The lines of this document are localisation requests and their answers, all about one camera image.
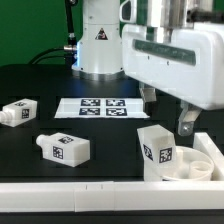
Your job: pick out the white fence rail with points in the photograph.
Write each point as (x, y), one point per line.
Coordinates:
(110, 196)
(204, 143)

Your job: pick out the white right fence rail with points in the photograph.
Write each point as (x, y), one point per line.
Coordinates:
(204, 143)

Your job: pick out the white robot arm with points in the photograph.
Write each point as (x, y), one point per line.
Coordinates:
(99, 52)

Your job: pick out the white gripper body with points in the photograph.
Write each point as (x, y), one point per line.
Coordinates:
(189, 67)

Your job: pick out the black cable pole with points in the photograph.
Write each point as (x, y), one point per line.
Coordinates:
(72, 41)

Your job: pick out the white front fence rail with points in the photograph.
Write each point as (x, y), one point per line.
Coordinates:
(110, 196)

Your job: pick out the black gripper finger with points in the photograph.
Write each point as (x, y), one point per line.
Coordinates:
(148, 95)
(187, 118)

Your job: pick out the white round stool seat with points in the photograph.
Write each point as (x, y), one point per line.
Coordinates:
(192, 165)

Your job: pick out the white paper marker sheet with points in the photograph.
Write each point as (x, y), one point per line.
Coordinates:
(100, 108)

